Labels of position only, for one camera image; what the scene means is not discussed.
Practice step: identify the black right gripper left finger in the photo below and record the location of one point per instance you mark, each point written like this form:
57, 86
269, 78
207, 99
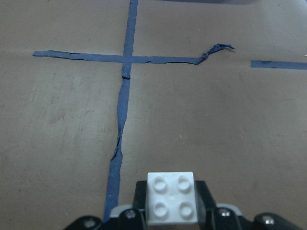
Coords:
139, 206

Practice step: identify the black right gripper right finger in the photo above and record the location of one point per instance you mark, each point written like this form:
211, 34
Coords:
205, 203

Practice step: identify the white block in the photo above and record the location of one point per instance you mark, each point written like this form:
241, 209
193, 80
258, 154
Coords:
170, 199

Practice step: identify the brown paper table cover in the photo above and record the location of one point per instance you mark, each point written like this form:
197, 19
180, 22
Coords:
242, 130

